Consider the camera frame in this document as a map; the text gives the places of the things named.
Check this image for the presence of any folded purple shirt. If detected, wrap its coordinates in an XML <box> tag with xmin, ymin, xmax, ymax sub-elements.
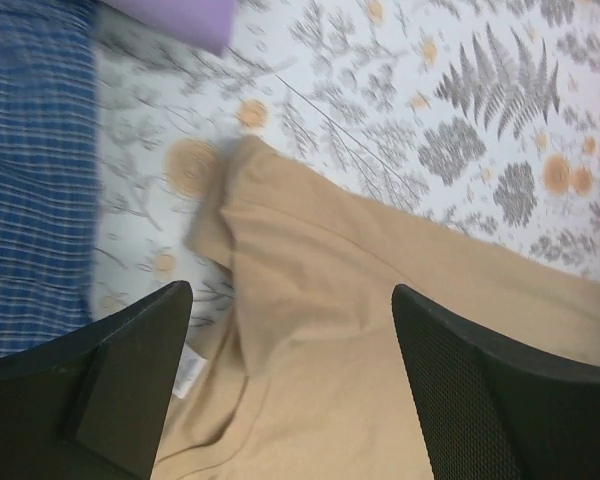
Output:
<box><xmin>104</xmin><ymin>0</ymin><xmax>237</xmax><ymax>56</ymax></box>

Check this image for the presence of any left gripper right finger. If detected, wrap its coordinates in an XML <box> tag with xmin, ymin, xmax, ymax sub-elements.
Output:
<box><xmin>391</xmin><ymin>285</ymin><xmax>600</xmax><ymax>479</ymax></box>

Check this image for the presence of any floral table cloth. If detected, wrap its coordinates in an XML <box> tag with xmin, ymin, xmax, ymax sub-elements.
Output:
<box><xmin>92</xmin><ymin>1</ymin><xmax>600</xmax><ymax>327</ymax></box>

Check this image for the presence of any tan t shirt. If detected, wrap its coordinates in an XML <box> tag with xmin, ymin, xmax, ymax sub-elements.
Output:
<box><xmin>152</xmin><ymin>137</ymin><xmax>600</xmax><ymax>479</ymax></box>

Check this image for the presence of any folded blue checked shirt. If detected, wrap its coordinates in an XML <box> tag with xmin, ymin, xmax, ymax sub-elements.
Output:
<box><xmin>0</xmin><ymin>1</ymin><xmax>100</xmax><ymax>358</ymax></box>

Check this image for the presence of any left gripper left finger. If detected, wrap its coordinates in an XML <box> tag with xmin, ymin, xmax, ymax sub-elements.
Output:
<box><xmin>0</xmin><ymin>281</ymin><xmax>193</xmax><ymax>479</ymax></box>

